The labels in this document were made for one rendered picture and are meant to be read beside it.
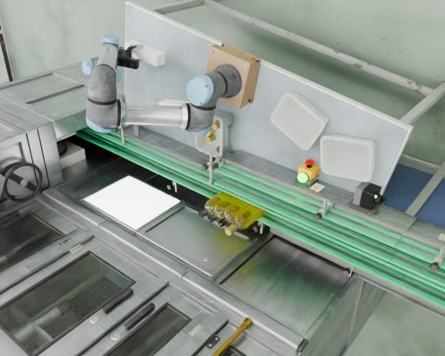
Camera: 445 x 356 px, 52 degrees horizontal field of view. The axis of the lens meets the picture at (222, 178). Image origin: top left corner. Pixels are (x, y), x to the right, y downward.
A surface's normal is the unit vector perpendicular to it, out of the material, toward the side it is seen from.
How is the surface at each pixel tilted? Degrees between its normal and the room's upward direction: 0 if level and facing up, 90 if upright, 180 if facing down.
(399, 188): 90
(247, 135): 0
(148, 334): 90
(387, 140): 0
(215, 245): 90
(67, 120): 90
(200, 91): 12
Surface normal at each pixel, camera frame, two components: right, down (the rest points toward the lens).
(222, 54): -0.59, 0.36
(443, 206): 0.02, -0.85
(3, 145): 0.78, 0.34
